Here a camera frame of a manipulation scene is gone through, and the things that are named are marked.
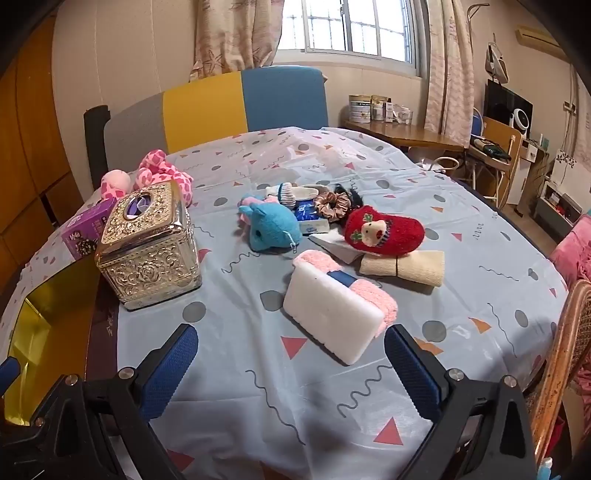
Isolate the white spoon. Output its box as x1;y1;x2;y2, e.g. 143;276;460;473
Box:
308;228;370;265

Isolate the white sponge block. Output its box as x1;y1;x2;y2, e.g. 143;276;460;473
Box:
283;268;386;366

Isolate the white sock with blue band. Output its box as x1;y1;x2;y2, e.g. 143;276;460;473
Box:
265;181;301;210

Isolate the pink towel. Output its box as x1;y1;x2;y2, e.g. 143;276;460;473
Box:
293;250;399;335

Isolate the red fuzzy christmas sock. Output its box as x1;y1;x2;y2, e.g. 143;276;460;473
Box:
344;206;426;257

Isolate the wooden wardrobe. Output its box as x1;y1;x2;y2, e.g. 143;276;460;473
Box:
0;14;72;264

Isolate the starfish print curtain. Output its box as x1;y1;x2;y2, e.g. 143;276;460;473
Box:
189;0;284;81

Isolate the window with metal bars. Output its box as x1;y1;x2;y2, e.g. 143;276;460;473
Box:
277;0;428;77

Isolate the pink spotted plush toy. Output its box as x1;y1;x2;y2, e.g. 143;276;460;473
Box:
100;149;195;206

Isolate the blue tissue packet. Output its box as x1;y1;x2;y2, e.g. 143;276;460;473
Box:
294;198;331;234

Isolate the gold metal tin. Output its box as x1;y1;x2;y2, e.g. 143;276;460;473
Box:
0;256;100;428

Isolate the small white fan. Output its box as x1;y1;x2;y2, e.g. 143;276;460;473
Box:
509;107;532;136

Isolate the rattan chair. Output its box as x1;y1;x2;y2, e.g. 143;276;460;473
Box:
526;279;591;467

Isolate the wall air conditioner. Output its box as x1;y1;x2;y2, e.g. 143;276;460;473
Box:
515;25;561;52

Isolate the grey yellow blue chair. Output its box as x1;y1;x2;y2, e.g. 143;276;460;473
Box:
102;66;329;155

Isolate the black hair wig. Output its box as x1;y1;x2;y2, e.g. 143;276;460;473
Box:
330;183;365;208

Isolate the black monitor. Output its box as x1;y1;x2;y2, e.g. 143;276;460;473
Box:
484;79;534;134

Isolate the ornate silver tissue box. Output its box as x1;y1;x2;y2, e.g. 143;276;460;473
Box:
95;181;204;311

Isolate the pink blanket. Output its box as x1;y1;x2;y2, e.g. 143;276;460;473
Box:
549;217;591;291

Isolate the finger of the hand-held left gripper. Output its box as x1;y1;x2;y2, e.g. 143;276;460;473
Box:
0;357;22;387

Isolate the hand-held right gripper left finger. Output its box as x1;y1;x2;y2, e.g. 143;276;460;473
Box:
0;324;200;480

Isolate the wooden side table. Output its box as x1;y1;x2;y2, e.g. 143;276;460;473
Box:
342;119;465;153

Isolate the wooden folding chair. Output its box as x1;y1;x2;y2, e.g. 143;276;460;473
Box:
464;115;522;209

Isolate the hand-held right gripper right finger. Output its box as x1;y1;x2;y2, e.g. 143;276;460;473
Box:
384;324;540;480

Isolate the beige bandage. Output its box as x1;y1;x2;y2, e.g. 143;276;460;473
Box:
360;250;446;289

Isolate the purple cardboard box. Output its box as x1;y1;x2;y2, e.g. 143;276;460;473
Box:
61;198;118;261

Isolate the pink wavy print curtain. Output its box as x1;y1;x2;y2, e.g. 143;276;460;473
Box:
422;0;476;137

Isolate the blue dolphin plush toy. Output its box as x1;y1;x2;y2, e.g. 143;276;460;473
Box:
238;202;304;254

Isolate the bronze satin scrunchie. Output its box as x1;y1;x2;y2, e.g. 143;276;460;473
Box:
314;191;352;221

